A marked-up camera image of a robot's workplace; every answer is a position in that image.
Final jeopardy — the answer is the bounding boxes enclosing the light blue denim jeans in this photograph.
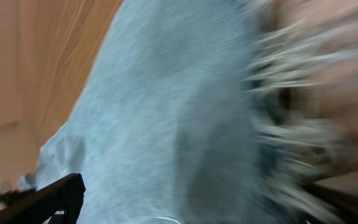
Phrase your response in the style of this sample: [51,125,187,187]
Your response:
[17,0,358,224]

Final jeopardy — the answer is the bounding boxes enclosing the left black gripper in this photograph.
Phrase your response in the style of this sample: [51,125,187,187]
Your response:
[0,182,35,207]

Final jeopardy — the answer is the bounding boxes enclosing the cardboard wall panel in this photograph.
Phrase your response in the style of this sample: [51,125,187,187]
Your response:
[0,0,38,184]

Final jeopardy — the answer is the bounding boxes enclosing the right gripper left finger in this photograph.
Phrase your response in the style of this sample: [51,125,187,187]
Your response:
[0,173,86,224]

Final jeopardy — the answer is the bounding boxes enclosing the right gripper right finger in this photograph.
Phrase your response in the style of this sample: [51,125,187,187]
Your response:
[306,184,358,224]

